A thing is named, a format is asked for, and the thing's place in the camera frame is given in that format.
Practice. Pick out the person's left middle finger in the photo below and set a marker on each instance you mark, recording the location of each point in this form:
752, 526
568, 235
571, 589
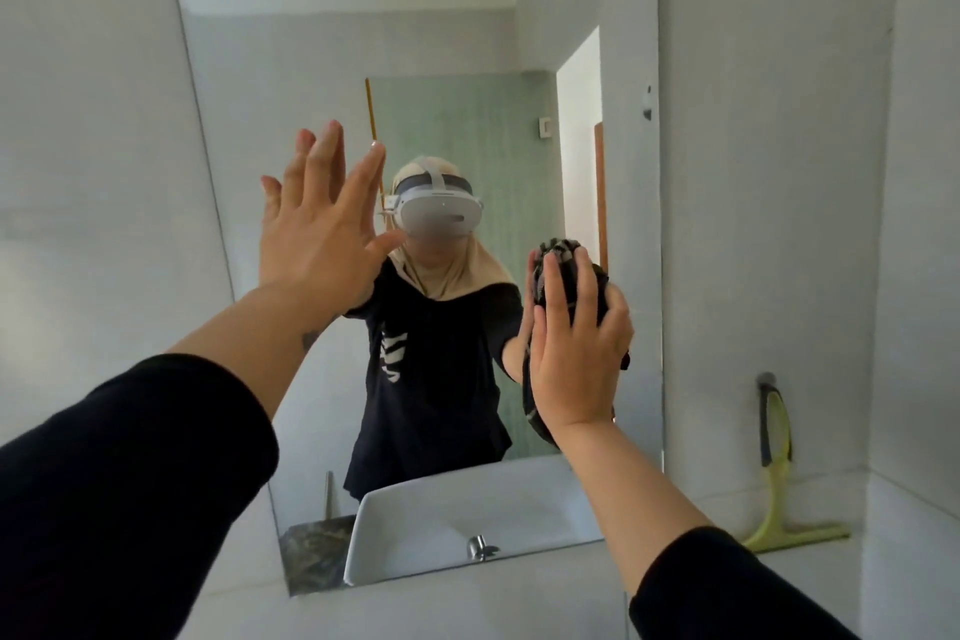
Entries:
324, 163

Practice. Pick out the person's left thumb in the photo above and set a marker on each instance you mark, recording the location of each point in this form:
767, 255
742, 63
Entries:
390, 245

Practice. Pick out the person's left forearm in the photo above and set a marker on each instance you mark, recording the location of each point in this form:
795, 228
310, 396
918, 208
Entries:
225, 362

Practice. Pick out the person's right forearm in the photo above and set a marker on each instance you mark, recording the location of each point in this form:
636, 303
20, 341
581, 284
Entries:
637, 512

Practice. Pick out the person's right hand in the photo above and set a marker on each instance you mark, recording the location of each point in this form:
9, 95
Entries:
574, 369

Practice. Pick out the frameless wall mirror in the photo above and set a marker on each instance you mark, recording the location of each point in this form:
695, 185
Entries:
450, 47

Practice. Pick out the dark patterned cleaning cloth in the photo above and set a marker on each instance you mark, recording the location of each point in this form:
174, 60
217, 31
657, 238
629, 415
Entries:
564, 264

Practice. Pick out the person's left hand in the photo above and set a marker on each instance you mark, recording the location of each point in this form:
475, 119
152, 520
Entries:
319, 242

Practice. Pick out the person's left little finger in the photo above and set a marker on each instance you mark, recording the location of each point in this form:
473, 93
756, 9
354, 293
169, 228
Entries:
271, 197

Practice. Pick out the person's right middle finger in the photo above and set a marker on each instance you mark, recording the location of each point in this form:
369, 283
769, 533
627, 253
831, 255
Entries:
585, 287

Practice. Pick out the yellow-green window squeegee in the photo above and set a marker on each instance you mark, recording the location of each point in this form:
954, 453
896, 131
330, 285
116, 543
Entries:
777, 467

